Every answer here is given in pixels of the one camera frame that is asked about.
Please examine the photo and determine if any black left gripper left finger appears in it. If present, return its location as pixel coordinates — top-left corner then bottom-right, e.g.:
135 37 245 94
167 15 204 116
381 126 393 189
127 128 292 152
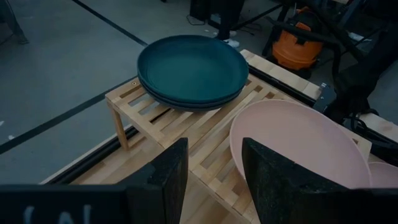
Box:
119 137 189 224

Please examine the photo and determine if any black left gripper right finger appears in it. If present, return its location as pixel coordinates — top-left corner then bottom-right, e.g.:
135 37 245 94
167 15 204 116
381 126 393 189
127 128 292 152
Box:
241 137 354 224

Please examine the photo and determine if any pale beige-pink plate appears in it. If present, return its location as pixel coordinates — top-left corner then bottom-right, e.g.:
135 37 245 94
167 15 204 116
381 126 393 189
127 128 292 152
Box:
368 161 398 189
229 98 373 190

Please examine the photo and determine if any dark navy plate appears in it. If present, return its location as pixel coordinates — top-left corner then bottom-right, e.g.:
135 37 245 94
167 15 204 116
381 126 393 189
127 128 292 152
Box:
141 85 243 113

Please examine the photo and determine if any dark grey plate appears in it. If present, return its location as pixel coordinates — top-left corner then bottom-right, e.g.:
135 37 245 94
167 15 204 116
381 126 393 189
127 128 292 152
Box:
138 77 246 109

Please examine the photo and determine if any dark green plate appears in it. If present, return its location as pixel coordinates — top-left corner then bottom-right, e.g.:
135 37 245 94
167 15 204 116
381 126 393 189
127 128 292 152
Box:
136 34 250 105

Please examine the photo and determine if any wooden slatted shelf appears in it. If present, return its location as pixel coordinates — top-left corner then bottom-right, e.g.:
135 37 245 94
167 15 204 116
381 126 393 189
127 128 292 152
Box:
104 73 373 224

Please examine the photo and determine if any orange shop vacuum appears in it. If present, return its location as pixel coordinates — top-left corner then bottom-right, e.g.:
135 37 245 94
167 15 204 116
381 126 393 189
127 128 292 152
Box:
271 6 325 72

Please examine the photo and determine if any person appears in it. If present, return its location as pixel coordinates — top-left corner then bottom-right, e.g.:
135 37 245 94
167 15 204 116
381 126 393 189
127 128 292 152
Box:
214 0 246 49

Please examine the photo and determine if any black floor box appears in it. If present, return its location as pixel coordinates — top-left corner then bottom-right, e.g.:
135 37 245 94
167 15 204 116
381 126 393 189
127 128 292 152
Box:
189 0 219 21

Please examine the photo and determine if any grey metal chair leg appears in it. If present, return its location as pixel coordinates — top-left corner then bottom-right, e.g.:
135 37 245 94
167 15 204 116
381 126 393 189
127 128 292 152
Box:
0 0 29 45

